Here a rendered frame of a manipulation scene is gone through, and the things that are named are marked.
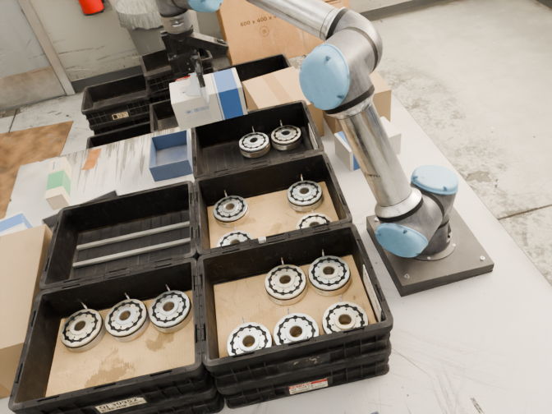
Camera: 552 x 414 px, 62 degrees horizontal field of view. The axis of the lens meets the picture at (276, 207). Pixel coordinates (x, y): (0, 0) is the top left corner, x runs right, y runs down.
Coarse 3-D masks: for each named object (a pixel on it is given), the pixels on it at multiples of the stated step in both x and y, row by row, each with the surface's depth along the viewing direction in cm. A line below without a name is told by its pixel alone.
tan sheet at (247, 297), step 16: (304, 272) 118; (352, 272) 116; (224, 288) 118; (240, 288) 117; (256, 288) 117; (352, 288) 113; (224, 304) 115; (240, 304) 114; (256, 304) 113; (272, 304) 113; (304, 304) 111; (320, 304) 111; (368, 304) 109; (224, 320) 111; (240, 320) 111; (256, 320) 110; (272, 320) 110; (320, 320) 108; (224, 336) 108; (272, 336) 107; (224, 352) 105
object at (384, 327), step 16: (352, 224) 114; (272, 240) 114; (288, 240) 113; (208, 256) 113; (368, 256) 106; (368, 272) 103; (384, 304) 97; (208, 336) 98; (320, 336) 94; (336, 336) 93; (352, 336) 94; (368, 336) 95; (208, 352) 95; (256, 352) 93; (272, 352) 93; (288, 352) 94; (208, 368) 94; (224, 368) 94
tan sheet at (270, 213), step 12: (276, 192) 141; (324, 192) 138; (252, 204) 139; (264, 204) 138; (276, 204) 138; (324, 204) 135; (252, 216) 135; (264, 216) 135; (276, 216) 134; (288, 216) 133; (300, 216) 133; (336, 216) 131; (216, 228) 134; (228, 228) 133; (240, 228) 132; (252, 228) 132; (264, 228) 131; (276, 228) 130; (288, 228) 130; (216, 240) 131
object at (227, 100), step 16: (208, 80) 134; (224, 80) 132; (176, 96) 130; (192, 96) 129; (224, 96) 129; (240, 96) 130; (176, 112) 129; (192, 112) 130; (208, 112) 132; (224, 112) 133; (240, 112) 134
